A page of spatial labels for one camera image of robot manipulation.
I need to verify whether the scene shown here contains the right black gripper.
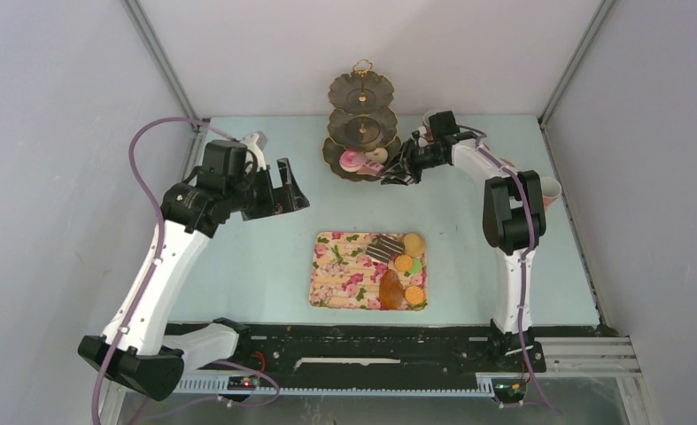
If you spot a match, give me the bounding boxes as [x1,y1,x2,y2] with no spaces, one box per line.
[377,138,446,185]

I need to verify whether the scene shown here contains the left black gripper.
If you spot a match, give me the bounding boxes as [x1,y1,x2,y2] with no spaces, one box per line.
[226,158,308,221]

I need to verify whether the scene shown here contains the pink handled tongs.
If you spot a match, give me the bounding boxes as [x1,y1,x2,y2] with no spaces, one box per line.
[356,159,388,178]

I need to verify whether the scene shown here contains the pink frosted donut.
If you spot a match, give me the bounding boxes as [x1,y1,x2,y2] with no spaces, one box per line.
[339,151,368,173]

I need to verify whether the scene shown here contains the white donut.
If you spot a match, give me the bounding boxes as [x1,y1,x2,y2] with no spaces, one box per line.
[365,148,388,164]

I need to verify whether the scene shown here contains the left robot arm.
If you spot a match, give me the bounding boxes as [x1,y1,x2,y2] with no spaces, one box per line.
[78,132,309,401]

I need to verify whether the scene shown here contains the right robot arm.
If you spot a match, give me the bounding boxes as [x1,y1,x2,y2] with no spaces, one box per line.
[379,111,546,370]

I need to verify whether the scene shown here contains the pink mug near stand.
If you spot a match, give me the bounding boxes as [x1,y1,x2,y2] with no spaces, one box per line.
[422,110,434,140]

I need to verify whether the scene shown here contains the three-tier dark cake stand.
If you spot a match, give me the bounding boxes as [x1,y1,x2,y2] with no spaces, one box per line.
[321,58,401,182]

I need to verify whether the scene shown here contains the yellow round cookie top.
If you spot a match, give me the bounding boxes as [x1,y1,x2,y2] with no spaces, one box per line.
[402,233,427,258]

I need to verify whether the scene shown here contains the chocolate layered cake slice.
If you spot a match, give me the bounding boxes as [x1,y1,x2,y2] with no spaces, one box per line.
[365,234,405,263]

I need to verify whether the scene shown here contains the floral serving tray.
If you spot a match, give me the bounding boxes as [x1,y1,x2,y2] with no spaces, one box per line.
[309,231,428,311]

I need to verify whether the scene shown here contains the orange round biscuit middle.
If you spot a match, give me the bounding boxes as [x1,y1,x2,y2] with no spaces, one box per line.
[393,254,414,274]

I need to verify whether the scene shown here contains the orange round biscuit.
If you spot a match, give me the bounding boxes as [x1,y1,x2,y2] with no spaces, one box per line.
[393,254,414,274]
[404,285,426,306]

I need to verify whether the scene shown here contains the green macaron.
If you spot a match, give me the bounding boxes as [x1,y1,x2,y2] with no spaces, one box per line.
[405,258,424,276]

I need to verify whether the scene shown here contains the brown croissant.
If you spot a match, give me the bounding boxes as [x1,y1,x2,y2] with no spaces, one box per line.
[378,269,404,310]

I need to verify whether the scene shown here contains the orange round biscuit bottom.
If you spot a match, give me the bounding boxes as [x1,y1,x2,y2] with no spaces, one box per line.
[404,285,426,306]

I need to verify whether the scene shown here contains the pink mug at right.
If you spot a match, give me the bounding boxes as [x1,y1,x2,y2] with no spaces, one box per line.
[541,177,562,211]

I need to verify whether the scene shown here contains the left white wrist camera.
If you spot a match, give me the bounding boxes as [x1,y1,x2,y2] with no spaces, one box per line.
[240,131,267,172]

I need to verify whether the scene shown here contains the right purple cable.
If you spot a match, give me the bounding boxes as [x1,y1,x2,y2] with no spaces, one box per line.
[459,124,561,414]

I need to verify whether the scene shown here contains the purple cable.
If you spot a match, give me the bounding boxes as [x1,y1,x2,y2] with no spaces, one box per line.
[459,124,561,414]
[90,116,237,425]

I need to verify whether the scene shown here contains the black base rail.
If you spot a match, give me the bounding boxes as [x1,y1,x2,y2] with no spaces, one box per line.
[166,321,546,393]

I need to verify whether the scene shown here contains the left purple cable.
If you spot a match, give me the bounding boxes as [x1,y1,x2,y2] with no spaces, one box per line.
[90,116,237,425]

